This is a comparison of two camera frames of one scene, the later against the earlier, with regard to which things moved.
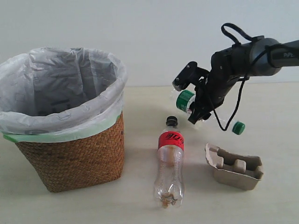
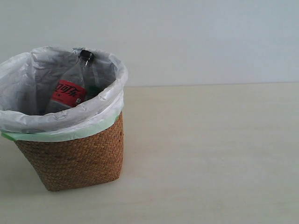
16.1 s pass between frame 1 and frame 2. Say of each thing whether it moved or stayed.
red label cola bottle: moved
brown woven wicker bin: stayed
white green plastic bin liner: stayed
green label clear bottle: moved
